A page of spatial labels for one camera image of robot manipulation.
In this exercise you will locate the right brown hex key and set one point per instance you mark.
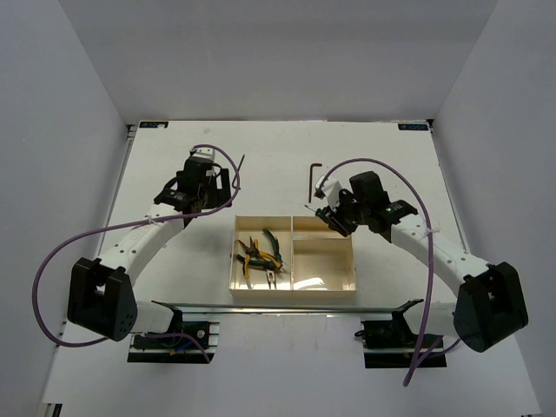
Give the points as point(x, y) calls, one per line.
point(312, 167)

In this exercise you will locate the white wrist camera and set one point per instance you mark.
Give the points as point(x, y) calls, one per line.
point(328, 189)
point(203, 153)

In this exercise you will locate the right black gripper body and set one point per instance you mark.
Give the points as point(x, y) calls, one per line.
point(349, 212)

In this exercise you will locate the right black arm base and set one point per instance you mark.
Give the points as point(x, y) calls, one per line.
point(389, 343)

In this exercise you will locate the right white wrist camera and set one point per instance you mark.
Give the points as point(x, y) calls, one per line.
point(328, 189)

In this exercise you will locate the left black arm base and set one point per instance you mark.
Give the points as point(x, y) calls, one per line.
point(176, 336)

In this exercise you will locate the blue corner label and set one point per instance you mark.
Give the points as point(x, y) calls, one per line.
point(413, 127)
point(153, 125)

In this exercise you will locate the left brown hex key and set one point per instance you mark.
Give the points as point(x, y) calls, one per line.
point(235, 184)

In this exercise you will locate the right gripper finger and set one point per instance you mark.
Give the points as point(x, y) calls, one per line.
point(338, 227)
point(327, 210)

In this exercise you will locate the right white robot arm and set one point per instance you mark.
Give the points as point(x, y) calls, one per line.
point(489, 306)

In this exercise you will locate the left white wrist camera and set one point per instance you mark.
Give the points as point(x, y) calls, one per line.
point(203, 153)

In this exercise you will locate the green orange stubby screwdriver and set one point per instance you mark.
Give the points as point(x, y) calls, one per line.
point(318, 212)

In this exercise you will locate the green side cutters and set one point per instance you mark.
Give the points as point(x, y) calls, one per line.
point(274, 244)

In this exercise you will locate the yellow needle-nose pliers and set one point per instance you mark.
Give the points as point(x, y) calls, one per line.
point(270, 280)
point(249, 259)

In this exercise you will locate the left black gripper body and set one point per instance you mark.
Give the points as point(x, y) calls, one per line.
point(215, 197)

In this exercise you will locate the beige three-compartment tray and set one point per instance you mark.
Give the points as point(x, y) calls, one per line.
point(318, 263)

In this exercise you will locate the left blue corner label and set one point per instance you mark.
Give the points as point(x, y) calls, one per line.
point(153, 125)

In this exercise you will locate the right blue corner label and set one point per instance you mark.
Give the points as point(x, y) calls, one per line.
point(413, 127)

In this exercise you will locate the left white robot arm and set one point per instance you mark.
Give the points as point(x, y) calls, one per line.
point(101, 291)

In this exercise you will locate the brown hex key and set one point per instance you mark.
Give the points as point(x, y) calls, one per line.
point(235, 184)
point(312, 167)

